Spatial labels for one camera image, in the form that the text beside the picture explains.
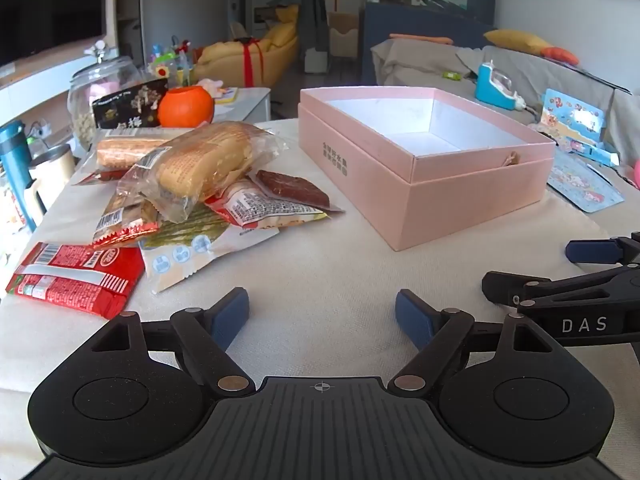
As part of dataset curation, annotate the white tv cabinet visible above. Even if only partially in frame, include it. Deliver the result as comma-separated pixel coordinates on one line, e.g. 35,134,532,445
0,35,123,131

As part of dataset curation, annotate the grey coat on rack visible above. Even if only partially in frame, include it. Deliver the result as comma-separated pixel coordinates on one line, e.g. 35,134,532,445
272,0,329,59

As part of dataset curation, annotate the dark blue cabinet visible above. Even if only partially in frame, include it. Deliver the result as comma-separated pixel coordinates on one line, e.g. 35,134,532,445
364,2,497,86

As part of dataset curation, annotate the red white snack packet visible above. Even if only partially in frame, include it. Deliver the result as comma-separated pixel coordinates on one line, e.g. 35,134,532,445
205,178,282,233

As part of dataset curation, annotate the colourful toy heap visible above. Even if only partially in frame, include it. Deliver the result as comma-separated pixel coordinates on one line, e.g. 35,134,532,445
149,36,196,87

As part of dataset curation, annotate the grey covered sofa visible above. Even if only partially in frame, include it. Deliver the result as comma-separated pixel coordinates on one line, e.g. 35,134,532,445
370,36,640,201

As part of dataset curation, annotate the black television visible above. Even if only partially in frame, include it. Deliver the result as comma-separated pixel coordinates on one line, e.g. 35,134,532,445
0,0,107,68

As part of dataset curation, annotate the orange pumpkin bucket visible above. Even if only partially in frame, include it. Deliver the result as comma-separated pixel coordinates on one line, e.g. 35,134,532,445
158,86,216,129

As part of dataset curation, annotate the dark red meat packet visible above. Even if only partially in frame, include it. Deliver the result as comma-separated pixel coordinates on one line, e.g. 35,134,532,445
248,170,346,214

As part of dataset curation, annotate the blue cartoon picture box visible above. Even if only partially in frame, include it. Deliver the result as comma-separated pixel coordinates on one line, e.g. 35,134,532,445
529,88,621,167

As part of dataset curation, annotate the orange pillow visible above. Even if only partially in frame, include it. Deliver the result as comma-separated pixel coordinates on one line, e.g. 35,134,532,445
542,46,580,66

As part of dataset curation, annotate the blue cartoon puzzle board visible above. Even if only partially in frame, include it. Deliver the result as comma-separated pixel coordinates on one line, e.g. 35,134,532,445
546,151,626,214

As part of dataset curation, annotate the large red snack packet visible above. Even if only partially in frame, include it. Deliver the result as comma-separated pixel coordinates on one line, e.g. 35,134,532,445
5,242,147,320

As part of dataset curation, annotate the white coffee table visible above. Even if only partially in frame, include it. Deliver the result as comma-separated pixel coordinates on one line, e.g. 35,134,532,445
212,87,271,124

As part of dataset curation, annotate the yellow pillow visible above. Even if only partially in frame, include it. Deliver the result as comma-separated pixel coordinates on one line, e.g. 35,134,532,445
483,29,554,57

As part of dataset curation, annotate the white storage box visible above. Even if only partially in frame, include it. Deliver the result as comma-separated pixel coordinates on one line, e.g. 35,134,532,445
304,48,330,74

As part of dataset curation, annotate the yellow sofa with red ribbon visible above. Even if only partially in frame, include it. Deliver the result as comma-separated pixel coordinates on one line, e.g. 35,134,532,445
192,25,301,89

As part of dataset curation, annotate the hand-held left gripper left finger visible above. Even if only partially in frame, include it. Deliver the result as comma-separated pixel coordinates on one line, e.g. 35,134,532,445
90,287,257,398

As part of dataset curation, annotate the white tablecloth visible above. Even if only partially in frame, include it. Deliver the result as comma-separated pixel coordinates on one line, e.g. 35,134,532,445
0,119,640,466

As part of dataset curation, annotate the beige cup with lid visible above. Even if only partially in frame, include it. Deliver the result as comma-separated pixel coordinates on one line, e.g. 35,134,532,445
29,144,77,212

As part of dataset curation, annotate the teal thermos bottle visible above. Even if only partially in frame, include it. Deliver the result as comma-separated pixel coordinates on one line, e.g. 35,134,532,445
0,120,39,233

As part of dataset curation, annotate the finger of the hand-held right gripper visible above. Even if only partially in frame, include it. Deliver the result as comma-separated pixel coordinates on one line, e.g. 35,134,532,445
566,232,640,267
481,264,640,309

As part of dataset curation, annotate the black snack bag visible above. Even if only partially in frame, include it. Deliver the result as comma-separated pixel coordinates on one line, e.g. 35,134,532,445
92,78,169,132

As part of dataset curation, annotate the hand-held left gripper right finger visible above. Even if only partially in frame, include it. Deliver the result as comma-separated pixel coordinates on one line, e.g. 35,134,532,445
388,289,556,398

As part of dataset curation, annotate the large round bread packet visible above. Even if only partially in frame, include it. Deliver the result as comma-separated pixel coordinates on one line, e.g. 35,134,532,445
117,121,291,223

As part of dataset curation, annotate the pink cardboard box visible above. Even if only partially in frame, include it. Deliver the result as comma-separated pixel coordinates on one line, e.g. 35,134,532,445
298,86,556,252

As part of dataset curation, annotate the seaweed snack packet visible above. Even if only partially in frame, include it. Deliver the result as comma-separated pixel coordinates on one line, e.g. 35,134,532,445
140,205,281,295

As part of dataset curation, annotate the beige chair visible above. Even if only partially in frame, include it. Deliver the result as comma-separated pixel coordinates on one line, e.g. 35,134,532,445
327,12,360,59

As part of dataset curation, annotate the long bread packet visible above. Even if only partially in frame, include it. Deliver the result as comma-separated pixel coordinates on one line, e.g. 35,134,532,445
75,129,178,186

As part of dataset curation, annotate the red-edged bread packet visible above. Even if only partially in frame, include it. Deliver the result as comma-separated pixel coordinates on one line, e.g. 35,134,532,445
91,194,162,250

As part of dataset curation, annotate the glass jar with lid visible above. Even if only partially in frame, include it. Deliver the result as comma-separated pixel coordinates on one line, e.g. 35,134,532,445
67,40,144,152

